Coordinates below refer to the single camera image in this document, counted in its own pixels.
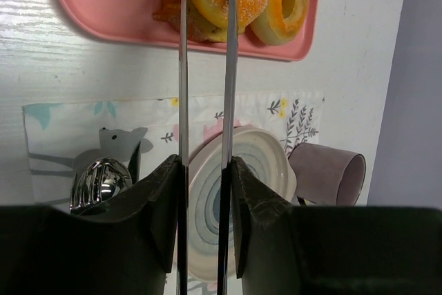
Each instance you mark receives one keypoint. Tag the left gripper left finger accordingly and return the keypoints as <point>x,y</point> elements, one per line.
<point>121,246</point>

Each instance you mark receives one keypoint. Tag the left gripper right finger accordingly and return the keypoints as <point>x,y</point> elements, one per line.
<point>281,248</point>

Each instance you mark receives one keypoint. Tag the brown toast bread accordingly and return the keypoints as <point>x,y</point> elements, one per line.
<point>199,28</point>

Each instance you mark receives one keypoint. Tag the metal fork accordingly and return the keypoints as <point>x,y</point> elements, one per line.
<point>92,187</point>

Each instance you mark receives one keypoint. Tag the metal knife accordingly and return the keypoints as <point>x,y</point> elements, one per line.
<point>134,164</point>

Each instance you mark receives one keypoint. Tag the mauve mug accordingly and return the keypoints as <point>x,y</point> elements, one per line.
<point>326,175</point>

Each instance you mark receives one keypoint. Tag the ceramic plate with blue rings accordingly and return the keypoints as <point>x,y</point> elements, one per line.
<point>267,161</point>

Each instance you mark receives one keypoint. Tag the floral placemat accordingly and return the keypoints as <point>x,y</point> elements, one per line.
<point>65,138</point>

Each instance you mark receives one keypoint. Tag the orange glazed donut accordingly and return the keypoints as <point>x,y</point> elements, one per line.
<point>280,22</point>

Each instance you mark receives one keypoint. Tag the pink tray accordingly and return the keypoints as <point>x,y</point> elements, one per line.
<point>130,21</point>

